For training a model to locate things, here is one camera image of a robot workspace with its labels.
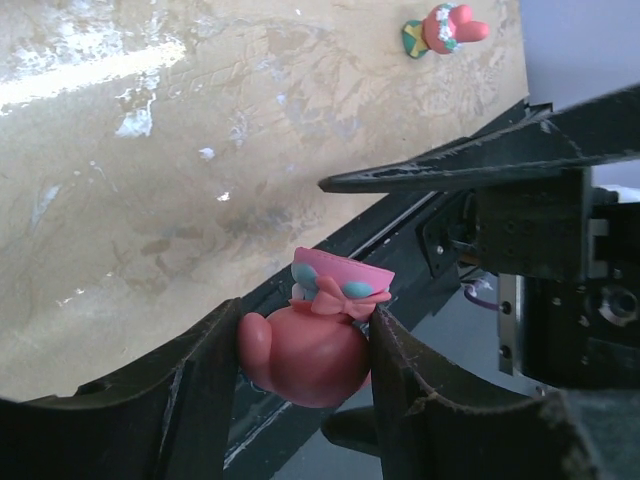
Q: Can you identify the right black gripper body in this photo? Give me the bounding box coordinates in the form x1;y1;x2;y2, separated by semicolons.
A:
476;169;639;389

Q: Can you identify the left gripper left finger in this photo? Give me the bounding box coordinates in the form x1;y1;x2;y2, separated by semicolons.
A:
1;299;241;479

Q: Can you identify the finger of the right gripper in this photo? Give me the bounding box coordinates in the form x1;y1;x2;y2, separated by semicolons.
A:
318;84;639;194

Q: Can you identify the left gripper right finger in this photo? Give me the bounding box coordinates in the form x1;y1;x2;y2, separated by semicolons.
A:
370;308;639;479

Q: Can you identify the pink pig toy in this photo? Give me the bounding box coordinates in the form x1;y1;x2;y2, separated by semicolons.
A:
237;247;395;408

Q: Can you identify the pink green toy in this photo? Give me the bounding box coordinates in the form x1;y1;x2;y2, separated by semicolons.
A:
401;3;490;59

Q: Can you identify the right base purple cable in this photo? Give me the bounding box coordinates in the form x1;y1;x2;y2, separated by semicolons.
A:
463;279;501;312

